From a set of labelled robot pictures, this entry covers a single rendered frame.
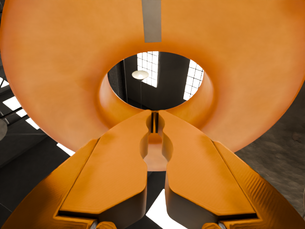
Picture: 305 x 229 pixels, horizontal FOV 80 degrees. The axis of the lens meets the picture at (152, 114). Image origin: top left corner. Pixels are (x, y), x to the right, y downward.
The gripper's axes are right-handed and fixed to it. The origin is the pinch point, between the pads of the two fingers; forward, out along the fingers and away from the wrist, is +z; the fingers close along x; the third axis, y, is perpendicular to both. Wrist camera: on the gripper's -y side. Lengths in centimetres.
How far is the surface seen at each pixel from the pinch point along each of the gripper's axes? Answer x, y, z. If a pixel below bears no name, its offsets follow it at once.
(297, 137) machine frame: 32.4, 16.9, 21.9
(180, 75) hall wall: 129, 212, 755
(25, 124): -617, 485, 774
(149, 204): 5, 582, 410
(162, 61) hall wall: 51, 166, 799
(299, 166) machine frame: 35.9, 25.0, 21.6
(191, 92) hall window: 178, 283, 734
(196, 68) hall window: 178, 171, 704
